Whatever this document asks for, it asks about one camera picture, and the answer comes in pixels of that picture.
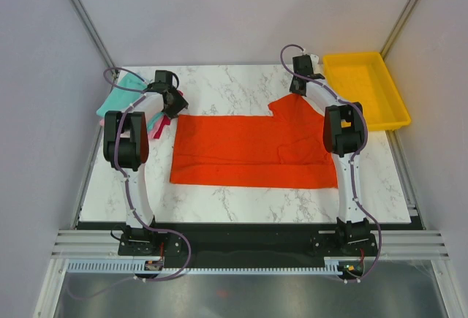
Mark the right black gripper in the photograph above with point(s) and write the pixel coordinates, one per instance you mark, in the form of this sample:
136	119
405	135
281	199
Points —
292	88

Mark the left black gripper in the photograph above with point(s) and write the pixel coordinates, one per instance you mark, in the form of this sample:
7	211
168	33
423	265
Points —
180	104

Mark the orange t-shirt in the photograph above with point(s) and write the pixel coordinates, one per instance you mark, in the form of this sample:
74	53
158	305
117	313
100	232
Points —
283	150

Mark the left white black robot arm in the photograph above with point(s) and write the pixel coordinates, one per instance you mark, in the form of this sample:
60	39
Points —
128	127

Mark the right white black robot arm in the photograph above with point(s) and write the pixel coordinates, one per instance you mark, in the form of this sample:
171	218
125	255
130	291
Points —
344	137

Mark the crimson folded t-shirt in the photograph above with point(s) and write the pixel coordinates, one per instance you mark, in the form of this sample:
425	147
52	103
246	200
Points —
159	126

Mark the pink folded t-shirt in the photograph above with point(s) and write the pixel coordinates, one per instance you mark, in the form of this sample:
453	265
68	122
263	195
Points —
150	125

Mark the teal folded t-shirt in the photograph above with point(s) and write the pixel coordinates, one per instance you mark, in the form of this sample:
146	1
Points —
120	100

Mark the yellow plastic tray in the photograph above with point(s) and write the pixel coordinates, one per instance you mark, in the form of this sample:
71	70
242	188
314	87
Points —
364	78

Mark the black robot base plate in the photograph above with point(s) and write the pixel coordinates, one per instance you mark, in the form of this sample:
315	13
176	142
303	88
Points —
252	245

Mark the right aluminium frame post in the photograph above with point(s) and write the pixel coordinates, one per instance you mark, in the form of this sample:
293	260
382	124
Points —
398	27

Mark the aluminium frame post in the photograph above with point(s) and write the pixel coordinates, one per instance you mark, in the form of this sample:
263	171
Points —
398	27
91	30

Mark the left aluminium frame post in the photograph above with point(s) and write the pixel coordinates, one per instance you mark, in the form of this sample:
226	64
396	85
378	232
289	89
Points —
91	30

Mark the aluminium extrusion rail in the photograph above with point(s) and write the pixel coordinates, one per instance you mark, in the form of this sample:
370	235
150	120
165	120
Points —
396	245

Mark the white slotted cable duct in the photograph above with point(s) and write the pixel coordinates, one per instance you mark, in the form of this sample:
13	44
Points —
144	267

